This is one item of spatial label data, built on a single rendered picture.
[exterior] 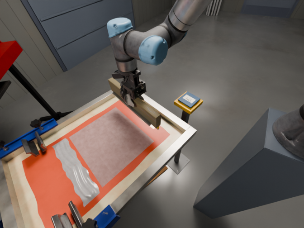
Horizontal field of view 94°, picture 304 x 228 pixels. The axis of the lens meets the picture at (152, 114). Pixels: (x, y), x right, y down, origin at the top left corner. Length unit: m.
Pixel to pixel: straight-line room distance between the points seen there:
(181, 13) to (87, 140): 0.68
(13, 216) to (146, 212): 1.07
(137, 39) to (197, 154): 1.54
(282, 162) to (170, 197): 1.20
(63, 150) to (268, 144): 0.82
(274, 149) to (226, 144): 1.45
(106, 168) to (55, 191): 0.22
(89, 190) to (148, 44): 0.58
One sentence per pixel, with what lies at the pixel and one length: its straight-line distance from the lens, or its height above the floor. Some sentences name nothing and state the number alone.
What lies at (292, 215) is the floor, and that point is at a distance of 1.96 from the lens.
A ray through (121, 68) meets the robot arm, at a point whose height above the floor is 1.31.
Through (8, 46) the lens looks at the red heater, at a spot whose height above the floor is 1.11.
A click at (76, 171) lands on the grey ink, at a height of 0.96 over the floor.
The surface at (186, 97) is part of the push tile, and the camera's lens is 0.90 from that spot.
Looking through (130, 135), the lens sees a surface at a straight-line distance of 0.75.
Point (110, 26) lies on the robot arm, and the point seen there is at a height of 1.45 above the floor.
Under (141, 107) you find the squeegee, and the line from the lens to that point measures 0.62.
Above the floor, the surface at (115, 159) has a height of 0.96.
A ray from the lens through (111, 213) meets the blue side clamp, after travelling 0.61.
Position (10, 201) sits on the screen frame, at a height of 0.99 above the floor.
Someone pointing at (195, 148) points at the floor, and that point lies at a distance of 1.82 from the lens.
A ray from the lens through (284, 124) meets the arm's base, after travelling 0.55.
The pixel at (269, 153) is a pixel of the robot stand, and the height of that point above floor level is 1.18.
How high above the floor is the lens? 1.59
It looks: 50 degrees down
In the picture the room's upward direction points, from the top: 5 degrees counter-clockwise
